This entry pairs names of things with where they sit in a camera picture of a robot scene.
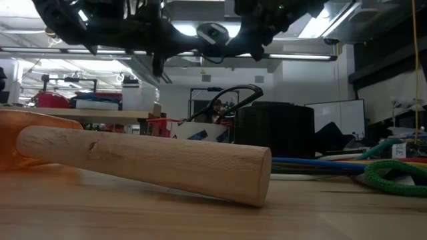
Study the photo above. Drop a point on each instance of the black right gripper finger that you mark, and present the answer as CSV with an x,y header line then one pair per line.
x,y
241,41
241,50

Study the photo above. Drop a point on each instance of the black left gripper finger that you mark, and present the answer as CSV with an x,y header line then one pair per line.
x,y
185,39
185,51

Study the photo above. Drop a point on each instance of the black round spool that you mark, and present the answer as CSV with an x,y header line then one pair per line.
x,y
213,33

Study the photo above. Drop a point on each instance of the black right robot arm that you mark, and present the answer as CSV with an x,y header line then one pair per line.
x,y
300,13

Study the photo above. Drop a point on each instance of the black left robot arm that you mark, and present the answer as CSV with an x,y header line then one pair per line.
x,y
66,20

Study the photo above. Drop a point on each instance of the LED strip light bar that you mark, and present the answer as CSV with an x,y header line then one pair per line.
x,y
300,56

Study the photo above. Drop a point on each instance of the white plastic jug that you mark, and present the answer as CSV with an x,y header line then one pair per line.
x,y
138,98

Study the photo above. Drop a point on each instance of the blue fabric bundle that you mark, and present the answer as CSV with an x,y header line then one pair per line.
x,y
96,97

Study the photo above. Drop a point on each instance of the white flat box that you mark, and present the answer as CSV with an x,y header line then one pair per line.
x,y
96,105

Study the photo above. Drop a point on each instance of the white board panel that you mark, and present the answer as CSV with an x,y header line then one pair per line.
x,y
333,116

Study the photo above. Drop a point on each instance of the orange head wooden mallet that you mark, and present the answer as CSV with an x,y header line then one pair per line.
x,y
133,160

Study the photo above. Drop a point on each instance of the grey duct tape roll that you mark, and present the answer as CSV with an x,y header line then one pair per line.
x,y
273,130

